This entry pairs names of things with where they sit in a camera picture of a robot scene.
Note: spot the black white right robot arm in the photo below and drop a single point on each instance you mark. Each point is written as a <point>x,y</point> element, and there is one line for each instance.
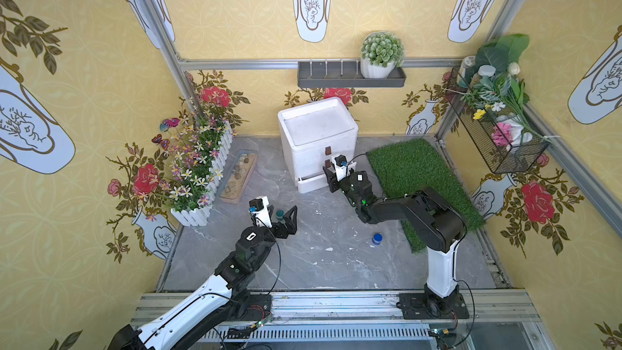
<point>436,223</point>

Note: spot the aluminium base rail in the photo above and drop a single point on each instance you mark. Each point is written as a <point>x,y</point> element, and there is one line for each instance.
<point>478,319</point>

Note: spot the green plant in white pot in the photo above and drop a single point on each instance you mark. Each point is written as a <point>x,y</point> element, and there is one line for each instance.
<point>381,52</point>

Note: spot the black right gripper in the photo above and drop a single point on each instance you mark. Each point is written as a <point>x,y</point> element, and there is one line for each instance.
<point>338,181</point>

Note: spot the grey wall shelf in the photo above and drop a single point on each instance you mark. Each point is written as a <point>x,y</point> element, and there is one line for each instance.
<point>343,74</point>

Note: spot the pink tray with stones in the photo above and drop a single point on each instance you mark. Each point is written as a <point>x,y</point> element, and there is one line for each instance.
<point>238,178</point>

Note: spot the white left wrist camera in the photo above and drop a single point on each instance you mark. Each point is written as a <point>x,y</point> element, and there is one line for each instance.
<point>260,212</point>

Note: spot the green artificial grass mat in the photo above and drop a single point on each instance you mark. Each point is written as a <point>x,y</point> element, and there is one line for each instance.
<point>410,166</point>

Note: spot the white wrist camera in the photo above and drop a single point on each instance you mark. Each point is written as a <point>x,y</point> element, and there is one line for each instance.
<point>260,212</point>
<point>343,168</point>

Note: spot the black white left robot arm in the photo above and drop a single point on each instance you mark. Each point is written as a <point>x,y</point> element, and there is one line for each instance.
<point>223,294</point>

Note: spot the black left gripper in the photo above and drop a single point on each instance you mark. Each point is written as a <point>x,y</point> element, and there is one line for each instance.
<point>278,226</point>

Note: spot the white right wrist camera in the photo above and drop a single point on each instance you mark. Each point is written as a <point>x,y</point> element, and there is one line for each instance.
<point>343,168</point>

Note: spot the artificial flowers in white fence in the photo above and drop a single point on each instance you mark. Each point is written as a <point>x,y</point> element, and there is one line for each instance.
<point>197,150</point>

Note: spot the white drawer cabinet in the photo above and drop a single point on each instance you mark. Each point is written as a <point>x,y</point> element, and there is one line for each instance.
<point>313,133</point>

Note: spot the black wire basket with flowers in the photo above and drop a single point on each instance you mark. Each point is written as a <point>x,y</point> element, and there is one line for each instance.
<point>489,98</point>

